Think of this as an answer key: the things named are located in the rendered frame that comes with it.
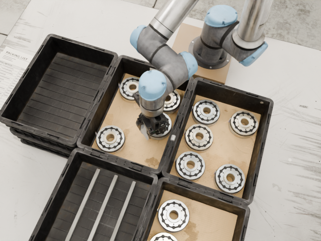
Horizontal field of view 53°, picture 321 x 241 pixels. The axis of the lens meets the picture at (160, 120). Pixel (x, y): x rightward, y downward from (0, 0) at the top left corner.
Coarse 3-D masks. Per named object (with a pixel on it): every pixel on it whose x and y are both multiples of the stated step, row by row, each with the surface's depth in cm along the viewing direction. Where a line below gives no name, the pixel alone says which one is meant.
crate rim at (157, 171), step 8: (120, 56) 123; (128, 56) 123; (144, 64) 122; (112, 72) 120; (192, 80) 119; (104, 88) 117; (184, 96) 116; (96, 104) 114; (184, 104) 115; (88, 120) 112; (176, 120) 114; (176, 128) 111; (80, 136) 109; (80, 144) 107; (168, 144) 108; (96, 152) 106; (104, 152) 106; (120, 160) 105; (128, 160) 105; (160, 160) 106; (144, 168) 104; (152, 168) 104; (160, 168) 105
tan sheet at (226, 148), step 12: (228, 108) 126; (240, 108) 126; (192, 120) 123; (228, 120) 124; (216, 132) 121; (228, 132) 121; (180, 144) 119; (216, 144) 119; (228, 144) 119; (240, 144) 119; (252, 144) 120; (204, 156) 117; (216, 156) 117; (228, 156) 117; (240, 156) 117; (192, 168) 115; (216, 168) 115; (240, 168) 116; (204, 180) 113; (228, 180) 114; (240, 192) 112
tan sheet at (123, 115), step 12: (120, 96) 127; (180, 96) 128; (120, 108) 125; (132, 108) 125; (108, 120) 122; (120, 120) 123; (132, 120) 123; (132, 132) 121; (96, 144) 118; (132, 144) 119; (144, 144) 119; (156, 144) 119; (120, 156) 116; (132, 156) 117; (144, 156) 117; (156, 156) 117; (156, 168) 115
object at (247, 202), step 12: (192, 84) 118; (216, 84) 119; (192, 96) 116; (252, 96) 117; (180, 120) 112; (264, 132) 111; (264, 144) 109; (168, 156) 107; (180, 180) 103; (252, 180) 104; (216, 192) 102; (252, 192) 102
